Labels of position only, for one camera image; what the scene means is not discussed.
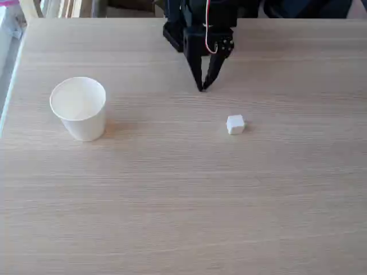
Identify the white cube block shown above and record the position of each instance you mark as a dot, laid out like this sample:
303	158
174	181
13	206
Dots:
235	124

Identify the brown cardboard box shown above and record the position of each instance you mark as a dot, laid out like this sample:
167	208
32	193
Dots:
132	10

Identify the person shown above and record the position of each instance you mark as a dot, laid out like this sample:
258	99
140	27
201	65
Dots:
306	8

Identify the white paper cup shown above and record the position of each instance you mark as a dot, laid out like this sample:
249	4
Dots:
80	109

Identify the light wooden chair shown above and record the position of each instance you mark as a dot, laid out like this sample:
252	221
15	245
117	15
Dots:
57	8

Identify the clear plastic storage box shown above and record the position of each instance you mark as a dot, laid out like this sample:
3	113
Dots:
10	20

